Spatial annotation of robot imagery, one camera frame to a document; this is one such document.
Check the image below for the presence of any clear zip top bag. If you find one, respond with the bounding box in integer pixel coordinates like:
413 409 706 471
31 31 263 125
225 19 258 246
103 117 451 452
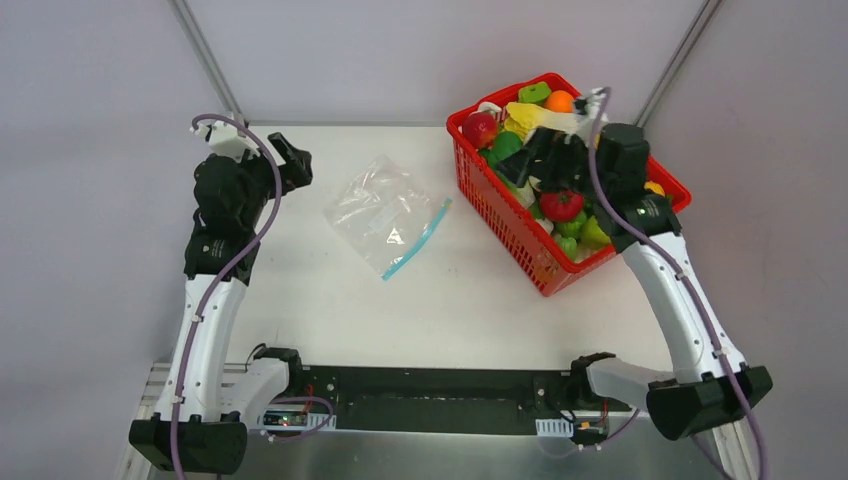
323 155 453 281

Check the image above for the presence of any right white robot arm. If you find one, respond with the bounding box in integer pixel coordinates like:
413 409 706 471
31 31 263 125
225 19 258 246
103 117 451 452
495 123 773 440

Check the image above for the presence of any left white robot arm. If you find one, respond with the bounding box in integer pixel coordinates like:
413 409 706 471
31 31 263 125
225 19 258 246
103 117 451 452
128 132 313 475

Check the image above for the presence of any green bok choy toy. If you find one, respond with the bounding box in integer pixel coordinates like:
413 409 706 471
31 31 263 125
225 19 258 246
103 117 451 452
478 131 524 169

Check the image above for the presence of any yellow white napa cabbage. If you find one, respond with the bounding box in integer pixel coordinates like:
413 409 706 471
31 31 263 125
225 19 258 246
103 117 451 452
503 102 578 143

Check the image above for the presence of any orange toy orange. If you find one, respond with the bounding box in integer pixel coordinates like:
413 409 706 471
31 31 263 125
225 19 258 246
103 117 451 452
543 90 575 113

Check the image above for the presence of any green toy pepper slice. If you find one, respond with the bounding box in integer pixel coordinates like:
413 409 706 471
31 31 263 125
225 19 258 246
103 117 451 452
517 81 552 106

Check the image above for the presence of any green toy bell pepper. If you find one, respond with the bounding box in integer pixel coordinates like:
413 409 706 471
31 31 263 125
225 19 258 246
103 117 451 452
553 212 611 263

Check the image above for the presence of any orange yellow toy squash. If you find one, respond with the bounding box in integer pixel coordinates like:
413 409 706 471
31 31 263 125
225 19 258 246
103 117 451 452
644 181 669 199

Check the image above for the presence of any red plastic basket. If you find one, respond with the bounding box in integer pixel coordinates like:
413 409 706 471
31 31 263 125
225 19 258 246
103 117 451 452
446 72 693 298

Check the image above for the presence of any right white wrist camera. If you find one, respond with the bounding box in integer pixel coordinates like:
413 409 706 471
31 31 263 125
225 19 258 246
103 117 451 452
572 87 607 143

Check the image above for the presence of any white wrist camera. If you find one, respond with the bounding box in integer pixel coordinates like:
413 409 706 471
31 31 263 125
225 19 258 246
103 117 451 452
191 120 260 163
572 87 607 143

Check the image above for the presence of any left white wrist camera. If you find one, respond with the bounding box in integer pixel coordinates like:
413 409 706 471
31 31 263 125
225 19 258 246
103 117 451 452
191 120 260 163

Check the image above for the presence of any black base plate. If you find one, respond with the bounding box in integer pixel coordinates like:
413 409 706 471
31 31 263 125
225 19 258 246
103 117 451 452
258 366 629 437

